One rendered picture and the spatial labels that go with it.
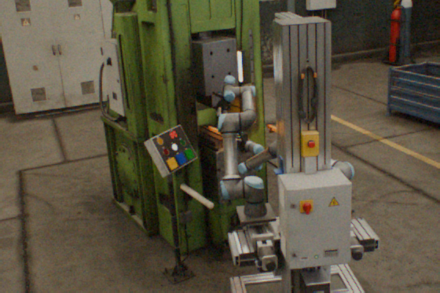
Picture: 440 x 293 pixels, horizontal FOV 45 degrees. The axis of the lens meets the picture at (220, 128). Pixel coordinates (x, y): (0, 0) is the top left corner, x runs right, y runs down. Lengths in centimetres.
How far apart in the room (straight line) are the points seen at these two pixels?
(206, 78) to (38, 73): 545
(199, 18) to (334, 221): 196
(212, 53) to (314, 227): 171
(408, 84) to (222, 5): 409
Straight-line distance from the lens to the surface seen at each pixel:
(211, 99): 404
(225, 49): 403
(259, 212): 330
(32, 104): 922
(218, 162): 414
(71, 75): 915
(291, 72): 272
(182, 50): 401
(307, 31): 272
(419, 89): 757
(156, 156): 369
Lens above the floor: 238
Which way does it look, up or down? 18 degrees down
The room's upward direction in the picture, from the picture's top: 4 degrees counter-clockwise
